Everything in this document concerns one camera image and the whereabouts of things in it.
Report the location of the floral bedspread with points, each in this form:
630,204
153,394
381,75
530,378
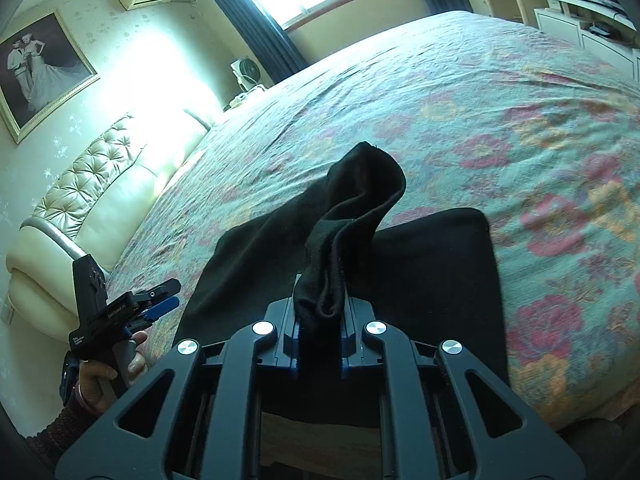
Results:
540,135

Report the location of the black studded pants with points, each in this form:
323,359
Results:
434,278

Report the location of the black wrist watch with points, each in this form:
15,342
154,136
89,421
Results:
69,377

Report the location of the cream tufted headboard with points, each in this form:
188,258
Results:
94,208

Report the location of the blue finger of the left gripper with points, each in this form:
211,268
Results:
157,311

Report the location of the white tv console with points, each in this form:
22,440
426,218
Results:
595,26

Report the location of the left navy curtain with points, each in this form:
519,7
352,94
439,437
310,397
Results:
268,41

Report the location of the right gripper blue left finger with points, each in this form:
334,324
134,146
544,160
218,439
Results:
289,339

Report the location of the person's left hand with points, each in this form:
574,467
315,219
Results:
95,378

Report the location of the dark knit sleeve forearm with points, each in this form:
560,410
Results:
53,441

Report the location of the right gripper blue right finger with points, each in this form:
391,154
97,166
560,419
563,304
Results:
350,337

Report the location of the framed wedding photo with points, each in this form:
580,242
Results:
42,67

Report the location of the white desk fan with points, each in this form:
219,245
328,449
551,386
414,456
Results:
247,74

